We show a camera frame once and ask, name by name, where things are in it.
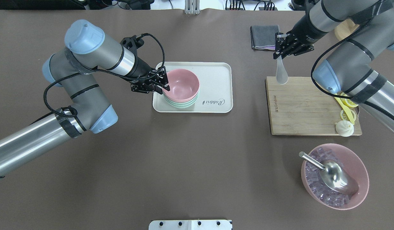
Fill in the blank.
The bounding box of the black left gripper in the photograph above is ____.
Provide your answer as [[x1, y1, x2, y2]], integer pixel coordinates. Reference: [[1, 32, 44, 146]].
[[130, 57, 170, 94]]

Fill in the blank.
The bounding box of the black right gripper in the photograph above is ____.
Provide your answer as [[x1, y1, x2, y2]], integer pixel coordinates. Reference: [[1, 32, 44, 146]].
[[273, 16, 326, 59]]

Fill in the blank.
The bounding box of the white spoon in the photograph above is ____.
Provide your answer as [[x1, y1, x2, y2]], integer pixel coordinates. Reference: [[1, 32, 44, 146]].
[[276, 56, 288, 85]]

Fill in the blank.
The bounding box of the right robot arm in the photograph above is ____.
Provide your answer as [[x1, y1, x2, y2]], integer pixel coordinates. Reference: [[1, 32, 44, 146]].
[[273, 0, 394, 133]]

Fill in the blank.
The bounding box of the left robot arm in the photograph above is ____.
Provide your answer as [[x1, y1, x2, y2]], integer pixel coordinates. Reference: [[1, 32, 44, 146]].
[[0, 19, 170, 180]]

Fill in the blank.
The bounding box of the green bowl stack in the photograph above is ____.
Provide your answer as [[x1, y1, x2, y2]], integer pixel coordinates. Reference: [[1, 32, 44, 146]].
[[163, 91, 200, 109]]

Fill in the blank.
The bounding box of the pink bowl with ice cubes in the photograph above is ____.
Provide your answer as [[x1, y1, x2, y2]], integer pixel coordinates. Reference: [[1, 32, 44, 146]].
[[299, 143, 369, 211]]

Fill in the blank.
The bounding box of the grey folded cloth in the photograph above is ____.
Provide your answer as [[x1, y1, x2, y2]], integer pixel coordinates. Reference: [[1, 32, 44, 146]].
[[250, 25, 280, 51]]

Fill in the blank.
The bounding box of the cream rabbit tray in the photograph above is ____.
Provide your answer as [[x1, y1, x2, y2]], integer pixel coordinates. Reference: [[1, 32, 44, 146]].
[[152, 62, 233, 113]]

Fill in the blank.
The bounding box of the wooden cutting board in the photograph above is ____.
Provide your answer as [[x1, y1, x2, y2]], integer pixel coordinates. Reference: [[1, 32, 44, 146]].
[[265, 76, 362, 136]]

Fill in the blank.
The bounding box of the wooden mug tree stand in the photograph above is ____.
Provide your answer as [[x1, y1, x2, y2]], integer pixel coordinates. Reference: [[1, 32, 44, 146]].
[[334, 19, 359, 41]]

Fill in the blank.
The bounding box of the lemon slice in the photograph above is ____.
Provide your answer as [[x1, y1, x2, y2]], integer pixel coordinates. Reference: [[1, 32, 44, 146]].
[[340, 108, 358, 122], [339, 98, 359, 108]]

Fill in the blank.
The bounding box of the lemon slice lower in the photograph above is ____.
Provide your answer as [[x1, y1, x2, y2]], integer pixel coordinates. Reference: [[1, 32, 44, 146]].
[[340, 108, 358, 122]]

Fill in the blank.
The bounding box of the white garlic bulb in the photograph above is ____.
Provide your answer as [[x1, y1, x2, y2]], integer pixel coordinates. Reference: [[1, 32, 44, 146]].
[[335, 120, 354, 137]]

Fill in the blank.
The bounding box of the metal ladle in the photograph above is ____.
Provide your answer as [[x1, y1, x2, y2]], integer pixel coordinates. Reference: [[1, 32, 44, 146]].
[[298, 151, 359, 196]]

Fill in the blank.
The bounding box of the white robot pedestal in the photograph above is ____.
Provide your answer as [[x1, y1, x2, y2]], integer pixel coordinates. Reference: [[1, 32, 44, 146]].
[[148, 219, 233, 230]]

